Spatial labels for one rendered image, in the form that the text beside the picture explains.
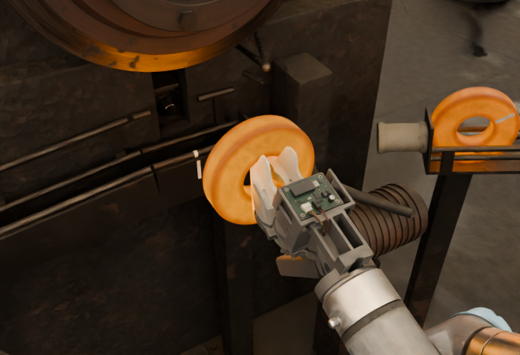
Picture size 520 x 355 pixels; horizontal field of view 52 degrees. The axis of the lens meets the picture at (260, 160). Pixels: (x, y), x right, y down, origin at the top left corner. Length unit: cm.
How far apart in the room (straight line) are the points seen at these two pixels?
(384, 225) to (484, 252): 78
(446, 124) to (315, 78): 25
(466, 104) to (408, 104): 142
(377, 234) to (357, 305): 53
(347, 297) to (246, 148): 21
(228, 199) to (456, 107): 49
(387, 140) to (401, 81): 157
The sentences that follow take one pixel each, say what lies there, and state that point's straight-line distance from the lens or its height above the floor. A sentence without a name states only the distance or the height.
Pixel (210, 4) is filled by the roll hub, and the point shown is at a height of 101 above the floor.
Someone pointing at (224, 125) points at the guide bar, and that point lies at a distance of 100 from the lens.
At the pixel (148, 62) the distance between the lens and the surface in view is 80.
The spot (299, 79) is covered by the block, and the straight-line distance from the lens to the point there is 95.
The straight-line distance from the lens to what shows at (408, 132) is 104.
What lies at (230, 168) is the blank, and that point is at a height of 86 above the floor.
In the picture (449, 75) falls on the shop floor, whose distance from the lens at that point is 270.
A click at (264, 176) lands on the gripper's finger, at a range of 65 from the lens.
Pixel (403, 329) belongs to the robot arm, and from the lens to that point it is 56.
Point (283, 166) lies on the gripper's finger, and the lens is 67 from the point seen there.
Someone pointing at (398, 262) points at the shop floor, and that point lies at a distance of 173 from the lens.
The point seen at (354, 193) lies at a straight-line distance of 106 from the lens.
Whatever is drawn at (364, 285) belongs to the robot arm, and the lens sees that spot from 57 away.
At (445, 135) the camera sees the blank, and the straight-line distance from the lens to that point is 105.
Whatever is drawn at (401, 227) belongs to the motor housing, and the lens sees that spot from 112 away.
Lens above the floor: 128
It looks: 39 degrees down
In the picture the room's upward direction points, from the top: straight up
